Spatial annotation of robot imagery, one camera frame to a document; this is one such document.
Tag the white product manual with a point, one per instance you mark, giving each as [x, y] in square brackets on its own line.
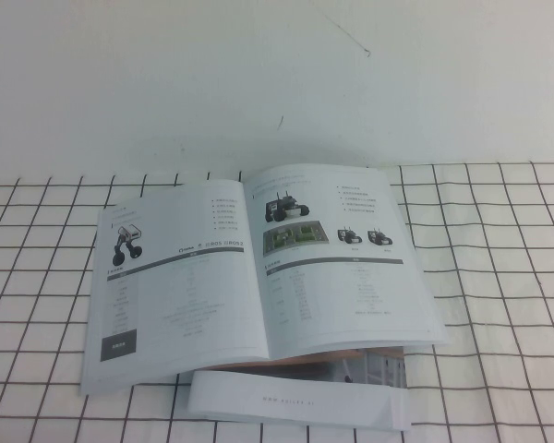
[189, 300]

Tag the white black-grid tablecloth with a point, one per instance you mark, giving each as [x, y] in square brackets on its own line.
[498, 300]

